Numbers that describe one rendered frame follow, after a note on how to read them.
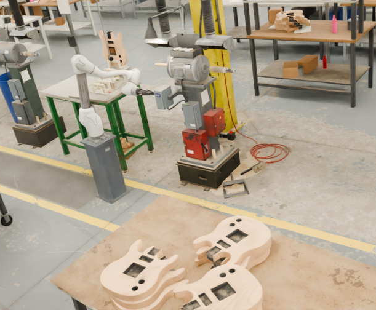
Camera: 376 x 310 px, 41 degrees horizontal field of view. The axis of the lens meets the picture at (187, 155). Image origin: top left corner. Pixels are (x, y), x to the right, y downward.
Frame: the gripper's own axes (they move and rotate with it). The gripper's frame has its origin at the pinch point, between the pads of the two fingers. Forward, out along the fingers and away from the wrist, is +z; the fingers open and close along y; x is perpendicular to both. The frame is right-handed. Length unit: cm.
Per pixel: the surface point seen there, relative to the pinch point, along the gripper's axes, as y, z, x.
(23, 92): -18, -248, -33
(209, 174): -7, 48, -90
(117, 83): -28, -77, -8
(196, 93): -21.4, 37.5, -5.4
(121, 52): -44, -76, 23
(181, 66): -19.9, 26.0, 22.7
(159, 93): 3.5, 11.7, 2.5
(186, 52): -24, 31, 36
